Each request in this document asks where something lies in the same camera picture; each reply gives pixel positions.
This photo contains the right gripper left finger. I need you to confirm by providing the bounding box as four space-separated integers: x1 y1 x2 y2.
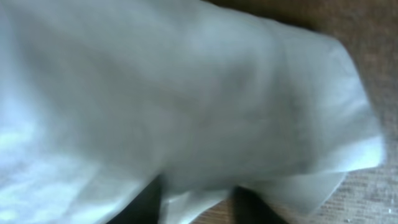
106 175 162 224

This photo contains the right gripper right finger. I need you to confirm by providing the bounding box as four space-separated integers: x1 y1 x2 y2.
231 187 288 224

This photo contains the white t-shirt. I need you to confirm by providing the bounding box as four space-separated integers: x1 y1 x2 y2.
1 0 385 223

